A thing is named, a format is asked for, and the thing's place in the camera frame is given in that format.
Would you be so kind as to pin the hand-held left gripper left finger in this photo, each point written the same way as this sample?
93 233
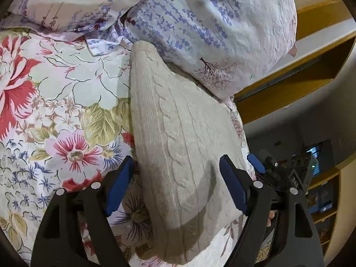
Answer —
119 186

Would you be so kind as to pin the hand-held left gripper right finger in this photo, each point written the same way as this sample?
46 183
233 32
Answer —
235 186

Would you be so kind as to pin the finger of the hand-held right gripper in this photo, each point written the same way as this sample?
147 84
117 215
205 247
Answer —
268 158
256 163

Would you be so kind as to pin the person's right hand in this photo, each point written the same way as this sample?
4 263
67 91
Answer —
271 218

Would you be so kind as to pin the dark screen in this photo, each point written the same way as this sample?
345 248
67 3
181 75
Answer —
325 155

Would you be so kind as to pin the blue box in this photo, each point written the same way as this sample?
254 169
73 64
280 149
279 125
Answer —
324 199

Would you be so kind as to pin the yellow wooden shelf unit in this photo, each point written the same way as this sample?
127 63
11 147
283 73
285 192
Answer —
324 215

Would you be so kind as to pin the floral bed sheet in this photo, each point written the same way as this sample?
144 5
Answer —
55 89

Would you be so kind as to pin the pale blue floral pillow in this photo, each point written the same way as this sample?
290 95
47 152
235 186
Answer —
222 33

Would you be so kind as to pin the pink floral pillow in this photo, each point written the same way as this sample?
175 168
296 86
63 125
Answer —
69 2

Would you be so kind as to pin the yellow wooden frame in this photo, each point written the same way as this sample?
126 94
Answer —
278 94

